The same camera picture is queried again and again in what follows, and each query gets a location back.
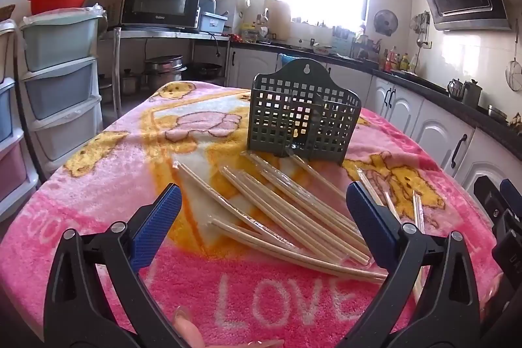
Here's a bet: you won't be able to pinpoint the blue pink plastic drawer tower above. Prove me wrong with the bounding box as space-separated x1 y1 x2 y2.
0 20 30 219

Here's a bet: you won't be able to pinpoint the dark green plastic chopstick holder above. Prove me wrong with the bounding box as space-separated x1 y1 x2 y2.
247 58 361 168

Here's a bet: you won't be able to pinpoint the pink printed blanket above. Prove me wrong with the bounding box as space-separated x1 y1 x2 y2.
0 81 504 348

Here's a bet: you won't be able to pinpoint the mint grey plastic drawer tower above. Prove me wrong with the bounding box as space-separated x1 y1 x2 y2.
20 7 104 174

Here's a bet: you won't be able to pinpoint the small grey wall fan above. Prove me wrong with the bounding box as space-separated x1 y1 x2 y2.
374 9 399 37

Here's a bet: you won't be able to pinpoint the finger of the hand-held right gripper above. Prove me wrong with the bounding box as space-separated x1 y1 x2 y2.
500 178 522 210
474 176 506 218

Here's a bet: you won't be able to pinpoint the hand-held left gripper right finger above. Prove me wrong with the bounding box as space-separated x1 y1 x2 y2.
346 181 482 348

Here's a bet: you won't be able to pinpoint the steel bowl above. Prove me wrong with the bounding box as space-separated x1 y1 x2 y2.
487 104 509 121

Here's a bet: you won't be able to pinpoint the hanging wire strainer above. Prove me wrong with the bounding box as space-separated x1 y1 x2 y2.
505 53 522 93

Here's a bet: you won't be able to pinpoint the steel kettle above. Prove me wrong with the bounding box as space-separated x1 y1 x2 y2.
447 78 466 100

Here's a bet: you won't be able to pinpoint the steel kitchen table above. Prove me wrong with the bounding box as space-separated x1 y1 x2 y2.
98 27 231 120

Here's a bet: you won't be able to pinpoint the black wok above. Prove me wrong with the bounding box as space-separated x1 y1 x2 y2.
188 63 223 80

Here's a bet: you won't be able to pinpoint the hanging kitchen utensils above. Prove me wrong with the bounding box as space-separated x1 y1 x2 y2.
411 11 431 48

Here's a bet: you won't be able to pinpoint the row of condiment bottles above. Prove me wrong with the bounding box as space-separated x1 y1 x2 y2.
380 45 421 72

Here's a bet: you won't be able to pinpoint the bunch of wooden chopsticks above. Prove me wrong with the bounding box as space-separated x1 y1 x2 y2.
173 151 427 284

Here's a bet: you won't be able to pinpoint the knife rack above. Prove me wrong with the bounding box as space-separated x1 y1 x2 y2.
331 26 356 57

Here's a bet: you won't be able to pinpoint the black kitchen countertop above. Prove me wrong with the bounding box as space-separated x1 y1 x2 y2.
228 40 522 157

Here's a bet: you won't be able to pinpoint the grey blue dish bin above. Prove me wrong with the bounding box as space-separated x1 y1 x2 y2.
199 11 228 35

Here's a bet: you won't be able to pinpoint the beige cutting board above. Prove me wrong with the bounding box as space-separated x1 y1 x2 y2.
263 0 293 41

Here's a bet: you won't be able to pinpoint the stacked steel pots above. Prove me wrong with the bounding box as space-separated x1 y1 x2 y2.
144 55 188 90

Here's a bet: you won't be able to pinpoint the small steel pot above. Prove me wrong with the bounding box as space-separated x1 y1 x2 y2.
120 68 142 95

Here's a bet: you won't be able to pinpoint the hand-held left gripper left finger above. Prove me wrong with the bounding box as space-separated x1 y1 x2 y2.
43 183 192 348

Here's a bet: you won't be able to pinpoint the white kitchen cabinets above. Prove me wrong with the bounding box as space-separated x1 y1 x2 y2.
225 45 522 206

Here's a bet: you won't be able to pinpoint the person's left hand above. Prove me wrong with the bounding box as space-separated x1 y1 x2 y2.
171 306 286 348

